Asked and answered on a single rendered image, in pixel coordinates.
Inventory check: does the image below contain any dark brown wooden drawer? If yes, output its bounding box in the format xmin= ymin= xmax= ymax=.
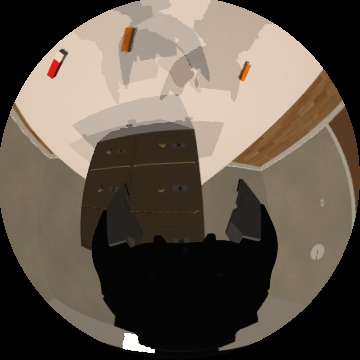
xmin=82 ymin=210 xmax=102 ymax=247
xmin=83 ymin=170 xmax=130 ymax=210
xmin=133 ymin=131 xmax=195 ymax=167
xmin=129 ymin=166 xmax=199 ymax=214
xmin=136 ymin=216 xmax=201 ymax=244
xmin=90 ymin=136 xmax=136 ymax=171

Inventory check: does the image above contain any wooden chest of drawers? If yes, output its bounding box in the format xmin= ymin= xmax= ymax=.
xmin=80 ymin=129 xmax=205 ymax=251

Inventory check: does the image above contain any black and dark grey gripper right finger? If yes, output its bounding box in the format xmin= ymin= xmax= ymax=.
xmin=225 ymin=179 xmax=278 ymax=291

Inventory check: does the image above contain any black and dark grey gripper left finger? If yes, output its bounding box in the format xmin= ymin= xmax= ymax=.
xmin=92 ymin=184 xmax=143 ymax=296

